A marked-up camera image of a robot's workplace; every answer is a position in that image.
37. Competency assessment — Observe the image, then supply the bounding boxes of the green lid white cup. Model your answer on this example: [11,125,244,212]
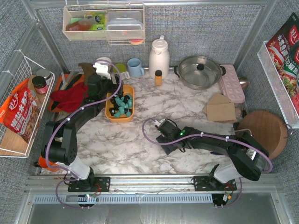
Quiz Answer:
[113,63,130,80]

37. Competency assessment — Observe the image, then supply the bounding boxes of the brown cloth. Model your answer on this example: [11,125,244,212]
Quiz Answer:
[78,63,96,86]

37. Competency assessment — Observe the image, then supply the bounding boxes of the cardboard pieces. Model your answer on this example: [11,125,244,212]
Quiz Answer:
[202,93,236,122]

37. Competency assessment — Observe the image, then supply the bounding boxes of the red seasoning packets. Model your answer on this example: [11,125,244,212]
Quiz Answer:
[266,13,299,104]

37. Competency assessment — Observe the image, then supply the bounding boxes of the light blue mug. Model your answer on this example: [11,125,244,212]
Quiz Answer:
[127,58,145,77]

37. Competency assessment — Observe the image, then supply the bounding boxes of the clear plastic containers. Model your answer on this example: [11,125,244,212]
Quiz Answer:
[106,11,143,40]

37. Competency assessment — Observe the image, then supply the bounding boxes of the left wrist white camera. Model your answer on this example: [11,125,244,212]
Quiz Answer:
[93,63,111,80]

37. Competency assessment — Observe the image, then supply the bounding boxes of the orange snack bag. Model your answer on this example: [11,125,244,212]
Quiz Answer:
[0,79,39,143]

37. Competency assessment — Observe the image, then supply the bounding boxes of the orange spice bottle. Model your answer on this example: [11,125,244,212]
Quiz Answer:
[155,70,162,86]

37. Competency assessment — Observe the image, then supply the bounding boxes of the white mesh right basket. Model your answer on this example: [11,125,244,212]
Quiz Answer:
[257,41,299,129]

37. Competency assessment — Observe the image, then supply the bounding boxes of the orange plastic storage basket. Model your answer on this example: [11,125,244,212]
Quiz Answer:
[105,85,135,123]

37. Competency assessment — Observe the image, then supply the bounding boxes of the pink egg tray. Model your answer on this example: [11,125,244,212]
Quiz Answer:
[219,64,245,104]

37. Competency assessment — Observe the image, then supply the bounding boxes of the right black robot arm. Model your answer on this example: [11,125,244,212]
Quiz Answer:
[155,119,272,184]

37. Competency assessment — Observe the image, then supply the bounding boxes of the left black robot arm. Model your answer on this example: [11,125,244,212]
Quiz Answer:
[41,73,122,191]

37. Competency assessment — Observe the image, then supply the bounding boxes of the round wooden board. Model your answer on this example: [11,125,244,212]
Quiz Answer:
[236,110,288,159]

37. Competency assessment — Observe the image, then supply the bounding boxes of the white wire side basket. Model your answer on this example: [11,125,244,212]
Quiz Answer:
[0,49,55,158]

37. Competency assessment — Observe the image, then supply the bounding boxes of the black kitchen knife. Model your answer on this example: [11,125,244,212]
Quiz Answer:
[58,73,82,90]

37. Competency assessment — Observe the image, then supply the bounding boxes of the red cloth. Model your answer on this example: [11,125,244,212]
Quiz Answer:
[49,82,88,113]

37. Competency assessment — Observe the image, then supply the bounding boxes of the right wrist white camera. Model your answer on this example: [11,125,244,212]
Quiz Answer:
[154,119,165,128]

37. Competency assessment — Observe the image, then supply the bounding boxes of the orange cutting board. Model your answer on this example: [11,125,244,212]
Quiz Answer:
[48,73,88,113]

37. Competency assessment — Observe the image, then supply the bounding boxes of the amber bottle in basket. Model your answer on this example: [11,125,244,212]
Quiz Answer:
[65,19,94,31]

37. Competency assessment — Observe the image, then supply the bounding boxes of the red jar black lid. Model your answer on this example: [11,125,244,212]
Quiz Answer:
[32,76,48,94]

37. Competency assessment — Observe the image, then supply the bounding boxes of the glass jar silver lid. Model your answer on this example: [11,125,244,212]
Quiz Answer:
[36,69,51,82]

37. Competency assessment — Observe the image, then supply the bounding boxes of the white orange striped bowl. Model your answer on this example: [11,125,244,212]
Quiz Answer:
[94,57,112,65]

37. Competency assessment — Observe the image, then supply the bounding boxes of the cream wall basket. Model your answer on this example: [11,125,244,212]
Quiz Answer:
[63,4,145,44]

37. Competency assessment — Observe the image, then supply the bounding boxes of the steel pot with lid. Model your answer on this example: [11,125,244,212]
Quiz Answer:
[173,56,226,91]

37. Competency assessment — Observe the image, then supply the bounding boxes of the white thermos jug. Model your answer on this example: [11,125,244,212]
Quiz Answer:
[149,35,170,78]

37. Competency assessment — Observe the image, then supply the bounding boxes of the orange cup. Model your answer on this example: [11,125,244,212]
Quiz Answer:
[38,156,59,172]

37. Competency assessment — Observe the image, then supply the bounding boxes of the wrist white camera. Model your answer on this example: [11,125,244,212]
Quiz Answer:
[154,119,165,128]
[93,63,111,80]

